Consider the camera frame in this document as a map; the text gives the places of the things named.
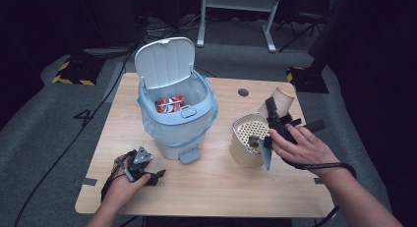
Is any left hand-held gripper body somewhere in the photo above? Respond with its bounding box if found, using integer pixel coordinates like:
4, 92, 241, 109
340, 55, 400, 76
123, 145, 155, 186

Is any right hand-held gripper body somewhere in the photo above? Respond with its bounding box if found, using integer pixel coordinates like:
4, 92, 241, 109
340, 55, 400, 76
258, 112, 327, 172

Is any tan paper cup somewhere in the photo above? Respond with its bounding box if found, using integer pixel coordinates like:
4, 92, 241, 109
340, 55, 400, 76
257, 86, 296, 122

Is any beige perforated-top container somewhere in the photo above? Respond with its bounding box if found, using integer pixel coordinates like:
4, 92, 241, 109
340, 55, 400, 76
228, 112, 274, 169

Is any white and blue pedal bin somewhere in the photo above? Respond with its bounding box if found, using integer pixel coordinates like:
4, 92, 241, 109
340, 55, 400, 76
134, 36, 219, 165

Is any person's left hand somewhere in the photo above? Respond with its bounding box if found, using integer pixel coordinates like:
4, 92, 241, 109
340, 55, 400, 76
101, 153, 152, 210

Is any person's right hand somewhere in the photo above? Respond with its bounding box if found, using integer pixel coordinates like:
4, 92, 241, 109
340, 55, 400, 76
268, 123, 341, 175

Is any black and yellow striped base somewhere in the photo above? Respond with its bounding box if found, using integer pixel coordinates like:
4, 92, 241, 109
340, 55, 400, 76
51, 55, 103, 87
285, 65, 330, 94

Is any red snack packet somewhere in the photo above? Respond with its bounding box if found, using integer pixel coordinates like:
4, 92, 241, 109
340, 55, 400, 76
154, 94, 187, 115

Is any black tripod stand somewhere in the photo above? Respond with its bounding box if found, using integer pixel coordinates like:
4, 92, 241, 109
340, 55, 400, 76
277, 11, 329, 54

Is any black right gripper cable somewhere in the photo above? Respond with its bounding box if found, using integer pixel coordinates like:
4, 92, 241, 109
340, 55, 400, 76
281, 157, 358, 227

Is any long black floor cable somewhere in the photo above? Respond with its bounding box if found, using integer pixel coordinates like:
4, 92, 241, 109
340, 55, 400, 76
12, 39, 140, 227

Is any white metal table frame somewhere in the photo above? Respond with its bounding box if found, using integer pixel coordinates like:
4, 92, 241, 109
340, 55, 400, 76
196, 0, 283, 54

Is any bundle of floor cables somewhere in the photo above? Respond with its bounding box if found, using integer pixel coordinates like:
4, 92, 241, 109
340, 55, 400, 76
143, 14, 202, 42

